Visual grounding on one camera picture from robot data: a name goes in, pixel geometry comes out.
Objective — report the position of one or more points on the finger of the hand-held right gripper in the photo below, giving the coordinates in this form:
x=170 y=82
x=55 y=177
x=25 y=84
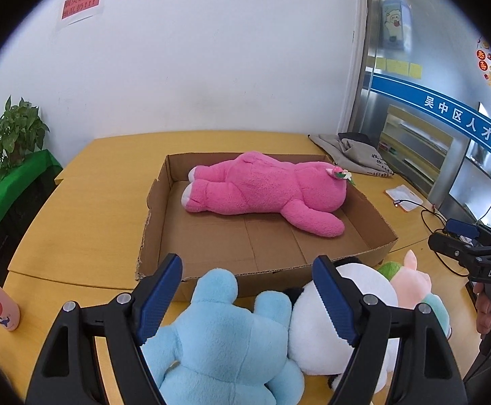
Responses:
x=462 y=228
x=445 y=245

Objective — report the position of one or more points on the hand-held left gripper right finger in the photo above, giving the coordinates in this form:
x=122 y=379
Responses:
x=334 y=308

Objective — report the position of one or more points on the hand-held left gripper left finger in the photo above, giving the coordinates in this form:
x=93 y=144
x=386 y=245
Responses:
x=161 y=299

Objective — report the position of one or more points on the panda plush toy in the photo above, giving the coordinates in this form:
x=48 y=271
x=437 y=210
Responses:
x=313 y=346

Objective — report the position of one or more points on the light blue plush toy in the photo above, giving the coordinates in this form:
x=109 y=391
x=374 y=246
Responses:
x=220 y=337

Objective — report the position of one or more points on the brown cardboard box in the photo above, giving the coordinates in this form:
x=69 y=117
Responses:
x=270 y=240

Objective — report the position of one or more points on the person's right hand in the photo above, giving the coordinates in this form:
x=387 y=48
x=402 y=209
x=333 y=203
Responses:
x=483 y=312

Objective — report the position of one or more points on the pink and green plush toy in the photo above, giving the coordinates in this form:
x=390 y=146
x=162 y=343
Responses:
x=412 y=282

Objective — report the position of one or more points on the white card pouch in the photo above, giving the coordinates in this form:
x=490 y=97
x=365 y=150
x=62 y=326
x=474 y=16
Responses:
x=403 y=197

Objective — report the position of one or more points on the blue window banner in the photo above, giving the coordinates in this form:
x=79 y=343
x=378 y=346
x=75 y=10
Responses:
x=439 y=112

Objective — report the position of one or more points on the grey cloth bag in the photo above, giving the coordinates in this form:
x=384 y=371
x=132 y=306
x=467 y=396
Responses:
x=355 y=152

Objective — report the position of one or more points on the yellow sticky note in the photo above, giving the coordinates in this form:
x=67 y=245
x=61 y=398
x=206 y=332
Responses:
x=380 y=63
x=415 y=70
x=397 y=66

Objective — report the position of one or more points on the green cloth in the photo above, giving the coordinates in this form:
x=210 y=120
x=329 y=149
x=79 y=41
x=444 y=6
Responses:
x=0 y=202

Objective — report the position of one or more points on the cartoon sheep poster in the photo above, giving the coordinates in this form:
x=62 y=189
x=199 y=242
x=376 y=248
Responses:
x=395 y=25

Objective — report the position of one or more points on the green potted plant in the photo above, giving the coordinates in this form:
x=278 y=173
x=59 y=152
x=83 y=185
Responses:
x=15 y=130

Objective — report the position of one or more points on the red wall sign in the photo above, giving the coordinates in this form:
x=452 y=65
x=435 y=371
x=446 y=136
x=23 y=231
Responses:
x=81 y=8

